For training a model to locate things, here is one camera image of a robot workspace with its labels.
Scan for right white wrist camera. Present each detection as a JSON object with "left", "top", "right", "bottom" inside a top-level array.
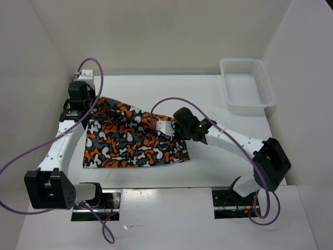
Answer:
[{"left": 156, "top": 120, "right": 175, "bottom": 137}]

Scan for orange camouflage shorts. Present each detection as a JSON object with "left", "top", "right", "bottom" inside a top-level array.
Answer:
[{"left": 82, "top": 97, "right": 190, "bottom": 169}]

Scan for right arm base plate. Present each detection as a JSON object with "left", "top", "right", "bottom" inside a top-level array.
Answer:
[{"left": 211, "top": 187, "right": 255, "bottom": 219}]

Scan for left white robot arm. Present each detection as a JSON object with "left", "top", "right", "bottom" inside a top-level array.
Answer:
[{"left": 24, "top": 80, "right": 104, "bottom": 209}]

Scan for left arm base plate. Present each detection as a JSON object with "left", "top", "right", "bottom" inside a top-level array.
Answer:
[{"left": 71, "top": 189, "right": 122, "bottom": 222}]

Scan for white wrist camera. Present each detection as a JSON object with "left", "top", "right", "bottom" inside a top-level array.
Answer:
[
  {"left": 156, "top": 120, "right": 175, "bottom": 137},
  {"left": 76, "top": 69, "right": 94, "bottom": 85}
]

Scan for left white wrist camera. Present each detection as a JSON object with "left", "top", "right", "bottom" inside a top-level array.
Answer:
[{"left": 76, "top": 69, "right": 94, "bottom": 85}]

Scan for white plastic basket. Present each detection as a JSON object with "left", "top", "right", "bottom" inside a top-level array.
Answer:
[{"left": 220, "top": 58, "right": 277, "bottom": 112}]

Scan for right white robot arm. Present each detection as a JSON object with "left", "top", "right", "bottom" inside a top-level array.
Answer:
[{"left": 173, "top": 107, "right": 291, "bottom": 205}]

